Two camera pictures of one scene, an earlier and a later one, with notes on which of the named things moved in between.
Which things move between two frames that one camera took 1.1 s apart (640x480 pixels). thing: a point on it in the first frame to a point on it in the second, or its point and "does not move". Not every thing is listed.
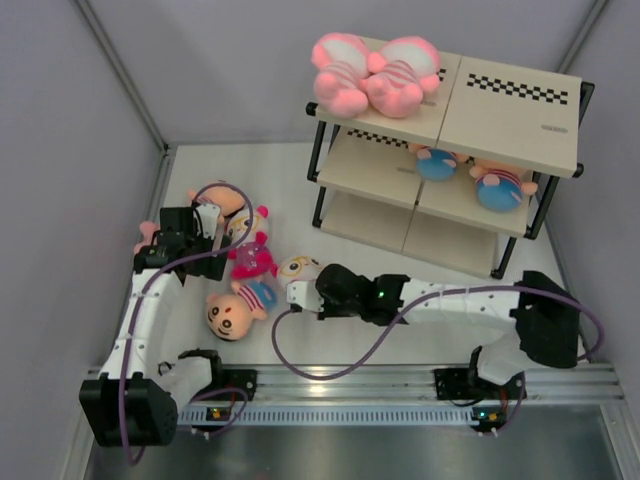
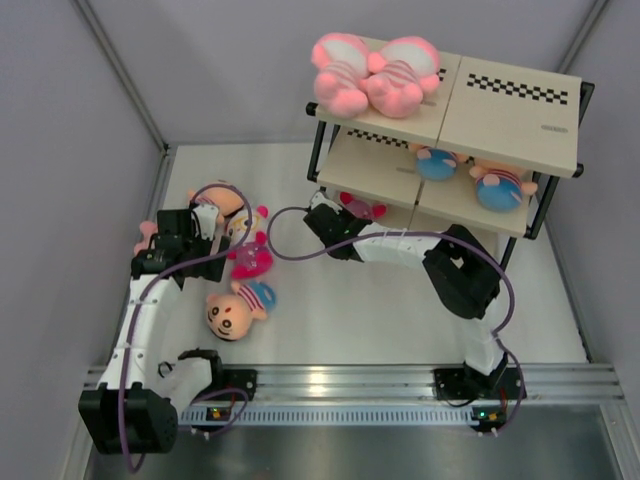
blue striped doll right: [501, 185] does not move
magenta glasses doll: [249, 248] does not move
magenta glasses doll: [298, 268] to [360, 208]
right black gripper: [328, 310] to [346, 215]
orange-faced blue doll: [230, 316] does not move
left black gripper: [209, 268] does not move
